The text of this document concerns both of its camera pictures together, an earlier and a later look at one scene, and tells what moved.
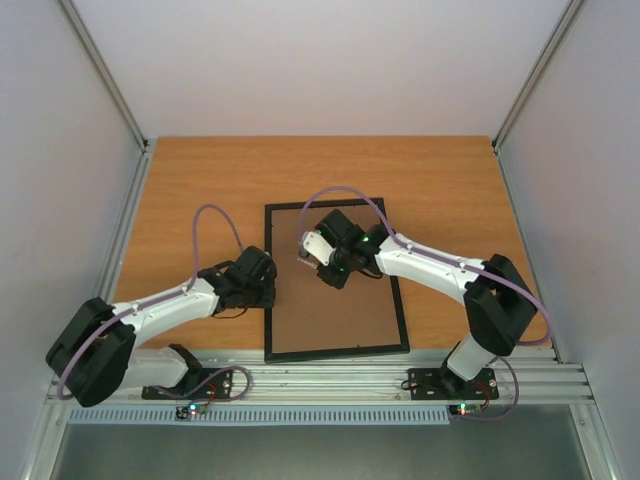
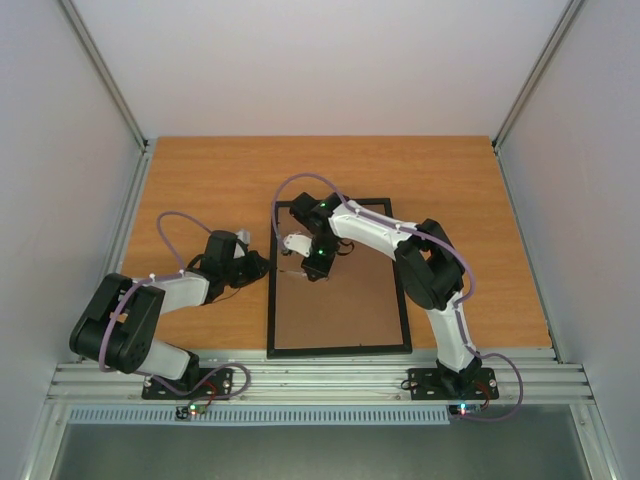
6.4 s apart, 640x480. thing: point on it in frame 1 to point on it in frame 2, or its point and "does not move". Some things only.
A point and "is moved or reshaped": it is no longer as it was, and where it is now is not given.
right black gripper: x=329 y=272 to x=316 y=268
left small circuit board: x=192 y=408 does not move
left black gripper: x=268 y=299 to x=258 y=272
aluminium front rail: x=527 y=377 does not move
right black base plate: x=445 y=384 does not move
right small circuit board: x=464 y=409 does not move
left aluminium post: x=106 y=74 does not move
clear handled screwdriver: x=312 y=264 is moved or reshaped
